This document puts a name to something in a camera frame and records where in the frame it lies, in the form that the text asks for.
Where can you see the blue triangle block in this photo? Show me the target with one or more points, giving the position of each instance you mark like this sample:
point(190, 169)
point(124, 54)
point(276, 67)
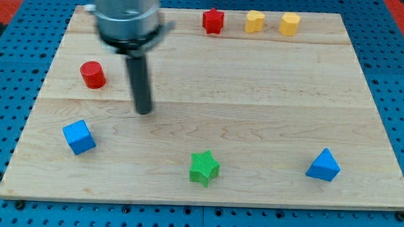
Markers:
point(324, 167)

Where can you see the blue cube block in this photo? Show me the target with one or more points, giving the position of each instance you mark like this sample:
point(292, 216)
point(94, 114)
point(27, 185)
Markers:
point(78, 137)

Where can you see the yellow heart block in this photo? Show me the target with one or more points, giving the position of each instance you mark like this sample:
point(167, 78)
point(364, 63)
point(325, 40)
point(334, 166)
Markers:
point(254, 21)

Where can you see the green star block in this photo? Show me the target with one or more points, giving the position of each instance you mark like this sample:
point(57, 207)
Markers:
point(203, 168)

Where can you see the red star block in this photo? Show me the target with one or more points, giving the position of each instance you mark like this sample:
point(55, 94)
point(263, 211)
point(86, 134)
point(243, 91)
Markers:
point(213, 21)

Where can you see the yellow hexagon block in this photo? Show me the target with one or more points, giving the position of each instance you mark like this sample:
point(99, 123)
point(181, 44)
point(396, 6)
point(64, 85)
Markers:
point(289, 24)

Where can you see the red cylinder block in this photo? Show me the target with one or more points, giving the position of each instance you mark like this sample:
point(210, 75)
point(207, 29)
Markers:
point(92, 74)

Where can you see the wooden board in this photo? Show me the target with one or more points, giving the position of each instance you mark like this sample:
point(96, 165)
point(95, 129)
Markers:
point(266, 105)

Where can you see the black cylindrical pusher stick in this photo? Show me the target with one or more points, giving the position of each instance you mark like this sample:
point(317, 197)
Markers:
point(140, 85)

